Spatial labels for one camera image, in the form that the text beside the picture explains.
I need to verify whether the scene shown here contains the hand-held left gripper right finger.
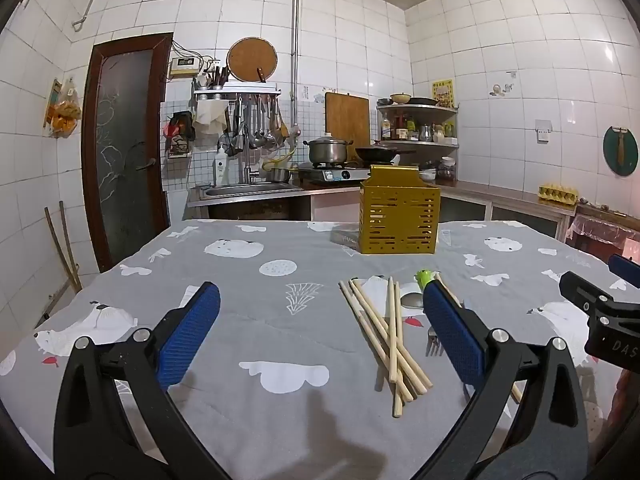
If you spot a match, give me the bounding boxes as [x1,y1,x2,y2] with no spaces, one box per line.
[414,280,589,480]

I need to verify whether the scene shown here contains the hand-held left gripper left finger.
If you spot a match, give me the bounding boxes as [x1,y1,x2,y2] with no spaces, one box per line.
[54,281,232,480]

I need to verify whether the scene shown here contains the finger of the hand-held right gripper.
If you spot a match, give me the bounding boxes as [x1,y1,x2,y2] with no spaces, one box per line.
[559,271,616,321]
[607,253,640,291]

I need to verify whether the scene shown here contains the metal spoon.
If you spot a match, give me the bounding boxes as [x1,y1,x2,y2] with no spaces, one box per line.
[401,292,427,317]

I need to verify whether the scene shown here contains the green-handled fork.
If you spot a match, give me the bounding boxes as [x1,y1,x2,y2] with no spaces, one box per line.
[415,269,445,357]

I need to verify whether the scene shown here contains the yellow perforated utensil holder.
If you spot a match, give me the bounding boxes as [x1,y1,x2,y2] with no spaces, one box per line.
[359,165,442,255]

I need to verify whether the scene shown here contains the pink cloth cover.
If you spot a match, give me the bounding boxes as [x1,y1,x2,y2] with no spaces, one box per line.
[565,202,640,262]

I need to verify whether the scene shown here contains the grey printed tablecloth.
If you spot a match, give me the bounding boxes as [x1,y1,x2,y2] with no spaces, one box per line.
[0,217,640,480]

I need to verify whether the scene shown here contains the yellow egg carton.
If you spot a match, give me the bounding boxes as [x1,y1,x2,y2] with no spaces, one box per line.
[538,183,580,206]

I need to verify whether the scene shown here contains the kitchen counter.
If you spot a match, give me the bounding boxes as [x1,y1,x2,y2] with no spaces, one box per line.
[186,179,577,242]

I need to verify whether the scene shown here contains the leaning metal bar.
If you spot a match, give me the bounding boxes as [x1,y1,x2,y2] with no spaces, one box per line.
[34,280,72,332]

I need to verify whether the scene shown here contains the leaning wooden sticks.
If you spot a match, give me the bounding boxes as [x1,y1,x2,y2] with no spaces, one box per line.
[44,201,84,295]

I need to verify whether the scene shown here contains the stainless steel sink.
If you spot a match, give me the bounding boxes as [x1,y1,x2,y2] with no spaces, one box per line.
[192,181,304,202]

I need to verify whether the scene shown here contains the glass jars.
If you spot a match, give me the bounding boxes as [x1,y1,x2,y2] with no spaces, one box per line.
[419,156,459,184]

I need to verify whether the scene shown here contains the white soap bottle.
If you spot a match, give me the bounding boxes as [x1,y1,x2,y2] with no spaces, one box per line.
[214,143,230,186]

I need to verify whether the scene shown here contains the metal faucet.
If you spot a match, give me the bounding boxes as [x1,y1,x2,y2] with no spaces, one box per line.
[241,122,262,185]

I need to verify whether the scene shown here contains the brown glass-panel door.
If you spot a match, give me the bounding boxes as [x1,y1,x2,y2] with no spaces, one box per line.
[81,32,174,273]

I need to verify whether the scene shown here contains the black wok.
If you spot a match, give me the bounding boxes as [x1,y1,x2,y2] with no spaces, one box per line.
[353,144,417,164]

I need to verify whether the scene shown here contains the hanging red and black items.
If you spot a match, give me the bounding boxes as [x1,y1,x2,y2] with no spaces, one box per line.
[162,111,197,159]

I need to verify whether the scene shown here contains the gas stove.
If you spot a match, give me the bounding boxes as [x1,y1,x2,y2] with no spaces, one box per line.
[297,162,374,184]

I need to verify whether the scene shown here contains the row of condiment bottles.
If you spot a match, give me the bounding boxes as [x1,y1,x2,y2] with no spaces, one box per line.
[380,111,458,142]

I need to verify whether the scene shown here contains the hanging white cloth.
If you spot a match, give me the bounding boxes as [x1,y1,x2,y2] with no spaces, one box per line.
[194,101,229,137]

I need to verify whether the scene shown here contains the row of hanging ladles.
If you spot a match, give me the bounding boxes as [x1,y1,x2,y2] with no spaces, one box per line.
[219,97,290,157]

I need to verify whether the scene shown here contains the steel stock pot with lid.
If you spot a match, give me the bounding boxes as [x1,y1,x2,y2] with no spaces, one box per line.
[303,132,355,166]

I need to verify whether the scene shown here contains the metal corner shelf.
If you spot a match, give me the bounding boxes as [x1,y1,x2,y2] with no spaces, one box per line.
[376,102,460,150]

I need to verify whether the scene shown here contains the rectangular wooden cutting board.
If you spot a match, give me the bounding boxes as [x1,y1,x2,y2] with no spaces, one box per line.
[324,91,371,147]

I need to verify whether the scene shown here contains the hanging plastic food bags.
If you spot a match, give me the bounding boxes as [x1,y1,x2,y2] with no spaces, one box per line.
[42,77,83,138]

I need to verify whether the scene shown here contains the round wooden cutting board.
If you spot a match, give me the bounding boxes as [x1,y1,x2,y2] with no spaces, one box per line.
[226,36,278,84]

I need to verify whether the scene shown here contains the green round wall board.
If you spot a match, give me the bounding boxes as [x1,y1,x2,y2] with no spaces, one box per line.
[602,125,640,177]

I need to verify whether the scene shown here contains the yellow hose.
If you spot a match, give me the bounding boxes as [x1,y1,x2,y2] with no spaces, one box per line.
[262,134,297,172]

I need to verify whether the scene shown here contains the wall stickers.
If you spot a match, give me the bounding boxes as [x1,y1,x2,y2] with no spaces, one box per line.
[489,70,518,97]

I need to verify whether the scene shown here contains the yellow wall poster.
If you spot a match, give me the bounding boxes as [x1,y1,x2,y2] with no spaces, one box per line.
[431,78,455,109]

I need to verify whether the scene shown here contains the metal wall rack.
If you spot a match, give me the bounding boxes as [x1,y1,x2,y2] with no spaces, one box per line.
[192,82,282,104]

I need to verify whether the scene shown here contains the yellow wall electric box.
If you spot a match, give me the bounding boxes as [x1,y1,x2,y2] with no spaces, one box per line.
[167,57,202,80]

